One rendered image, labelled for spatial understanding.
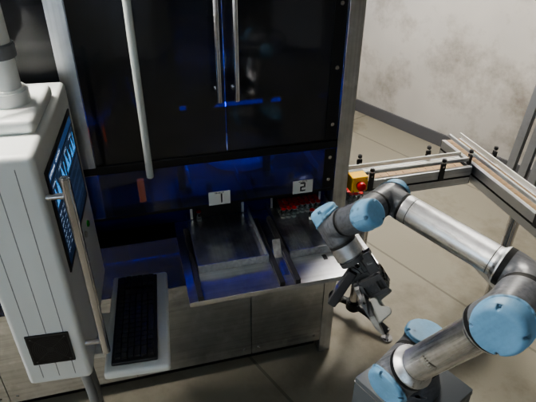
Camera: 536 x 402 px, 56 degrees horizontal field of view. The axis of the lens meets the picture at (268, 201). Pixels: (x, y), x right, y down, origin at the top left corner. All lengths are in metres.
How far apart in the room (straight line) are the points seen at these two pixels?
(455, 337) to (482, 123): 3.54
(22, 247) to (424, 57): 4.03
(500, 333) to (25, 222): 1.08
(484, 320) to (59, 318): 1.07
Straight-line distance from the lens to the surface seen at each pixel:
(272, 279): 1.81
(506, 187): 2.46
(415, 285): 3.23
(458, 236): 1.26
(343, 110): 1.96
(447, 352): 1.26
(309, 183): 2.05
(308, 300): 2.46
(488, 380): 2.85
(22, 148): 1.29
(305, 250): 1.89
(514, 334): 1.12
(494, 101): 4.55
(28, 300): 1.49
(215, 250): 1.94
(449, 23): 4.66
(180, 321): 2.36
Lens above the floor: 2.08
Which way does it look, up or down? 33 degrees down
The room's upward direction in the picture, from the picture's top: 1 degrees clockwise
